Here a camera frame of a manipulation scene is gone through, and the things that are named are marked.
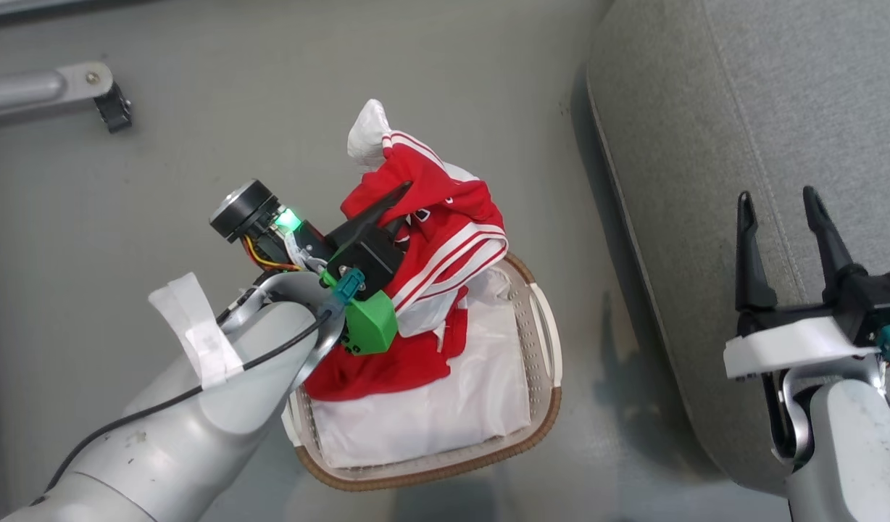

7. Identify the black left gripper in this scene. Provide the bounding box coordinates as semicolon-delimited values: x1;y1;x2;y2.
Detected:
209;179;415;298

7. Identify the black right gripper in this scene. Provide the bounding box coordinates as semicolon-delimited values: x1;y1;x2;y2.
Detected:
735;186;890;343

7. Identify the red and white striped garment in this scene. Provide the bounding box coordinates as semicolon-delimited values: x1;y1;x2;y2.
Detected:
304;99;509;402

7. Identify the white laundry basket brown rim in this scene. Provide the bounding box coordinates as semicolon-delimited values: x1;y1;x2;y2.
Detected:
282;250;564;493

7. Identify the grey fabric sofa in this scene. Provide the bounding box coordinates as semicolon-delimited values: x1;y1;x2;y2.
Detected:
586;0;890;501

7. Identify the white cloth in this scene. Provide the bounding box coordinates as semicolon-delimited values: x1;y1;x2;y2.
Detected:
311;267;533;469

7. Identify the white tape strip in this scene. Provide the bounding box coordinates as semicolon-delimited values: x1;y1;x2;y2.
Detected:
147;272;245;391

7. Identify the black caster wheel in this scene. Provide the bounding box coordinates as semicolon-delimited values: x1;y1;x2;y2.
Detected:
93;81;133;134

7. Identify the grey metal partition foot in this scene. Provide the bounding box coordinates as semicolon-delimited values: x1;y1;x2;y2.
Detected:
0;62;117;121

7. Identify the thin black cable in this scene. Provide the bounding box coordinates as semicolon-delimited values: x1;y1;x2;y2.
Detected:
30;308;344;507

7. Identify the grey partition bottom rail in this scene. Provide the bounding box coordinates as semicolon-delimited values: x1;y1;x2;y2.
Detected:
0;0;138;24

